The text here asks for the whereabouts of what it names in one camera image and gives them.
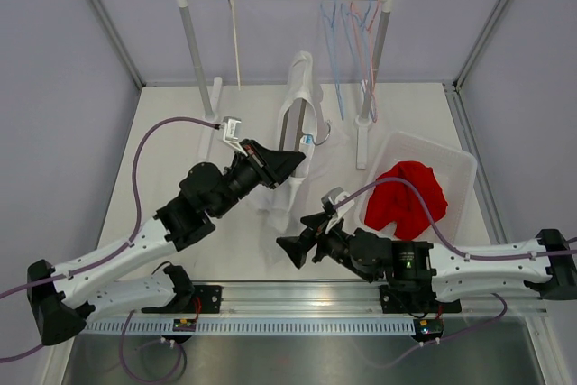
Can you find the white t shirt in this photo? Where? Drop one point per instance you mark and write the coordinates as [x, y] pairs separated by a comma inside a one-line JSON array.
[[282, 208]]

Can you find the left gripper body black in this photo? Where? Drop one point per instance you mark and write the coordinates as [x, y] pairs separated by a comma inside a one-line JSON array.
[[249, 171]]

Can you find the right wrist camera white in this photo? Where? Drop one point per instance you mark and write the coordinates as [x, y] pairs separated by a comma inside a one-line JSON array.
[[336, 204]]

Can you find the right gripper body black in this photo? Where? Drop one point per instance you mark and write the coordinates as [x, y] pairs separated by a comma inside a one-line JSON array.
[[336, 244]]

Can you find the cream wooden hanger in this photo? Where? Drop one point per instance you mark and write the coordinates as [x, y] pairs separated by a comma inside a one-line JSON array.
[[236, 45]]

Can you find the aluminium rail frame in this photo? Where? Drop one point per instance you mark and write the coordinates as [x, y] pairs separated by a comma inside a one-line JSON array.
[[322, 298]]

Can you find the white slotted cable duct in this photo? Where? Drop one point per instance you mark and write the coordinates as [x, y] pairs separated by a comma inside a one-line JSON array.
[[253, 326]]

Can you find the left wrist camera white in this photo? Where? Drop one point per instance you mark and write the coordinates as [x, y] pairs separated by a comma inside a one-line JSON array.
[[230, 127]]

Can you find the white plastic basket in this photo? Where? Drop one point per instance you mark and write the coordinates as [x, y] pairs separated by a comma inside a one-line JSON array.
[[454, 170]]

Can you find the pink wire hanger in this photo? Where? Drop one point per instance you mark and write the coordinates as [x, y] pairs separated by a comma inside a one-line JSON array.
[[362, 24]]

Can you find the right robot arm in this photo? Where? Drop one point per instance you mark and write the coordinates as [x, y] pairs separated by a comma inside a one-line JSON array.
[[419, 276]]

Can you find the silver hanger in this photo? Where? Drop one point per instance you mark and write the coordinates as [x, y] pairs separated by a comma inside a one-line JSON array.
[[302, 128]]

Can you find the red t shirt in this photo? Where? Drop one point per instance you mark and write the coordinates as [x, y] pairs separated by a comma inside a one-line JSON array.
[[396, 203]]

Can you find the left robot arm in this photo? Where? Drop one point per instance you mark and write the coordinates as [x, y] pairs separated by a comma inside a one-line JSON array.
[[65, 297]]

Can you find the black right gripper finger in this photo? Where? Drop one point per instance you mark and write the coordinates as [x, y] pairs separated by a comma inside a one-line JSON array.
[[315, 223], [297, 248]]

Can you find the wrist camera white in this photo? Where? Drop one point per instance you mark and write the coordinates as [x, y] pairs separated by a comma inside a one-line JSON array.
[[336, 204], [230, 127]]

